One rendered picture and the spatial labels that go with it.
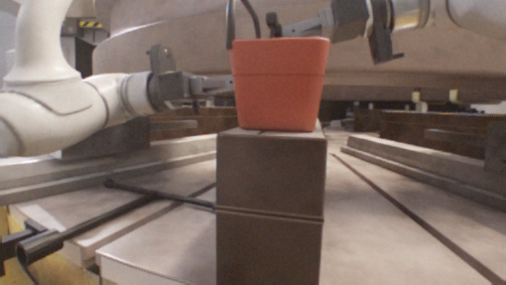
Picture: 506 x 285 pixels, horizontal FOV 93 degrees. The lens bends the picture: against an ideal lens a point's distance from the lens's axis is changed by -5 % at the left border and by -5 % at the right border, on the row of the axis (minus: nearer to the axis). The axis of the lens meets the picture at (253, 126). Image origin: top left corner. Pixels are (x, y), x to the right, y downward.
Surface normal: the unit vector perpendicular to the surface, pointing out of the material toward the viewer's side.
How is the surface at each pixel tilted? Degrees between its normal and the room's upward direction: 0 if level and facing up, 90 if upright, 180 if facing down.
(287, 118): 97
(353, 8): 90
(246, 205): 90
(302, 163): 90
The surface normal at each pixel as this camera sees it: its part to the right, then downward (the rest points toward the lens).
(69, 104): 0.97, -0.03
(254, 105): -0.23, 0.20
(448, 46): -0.04, 0.08
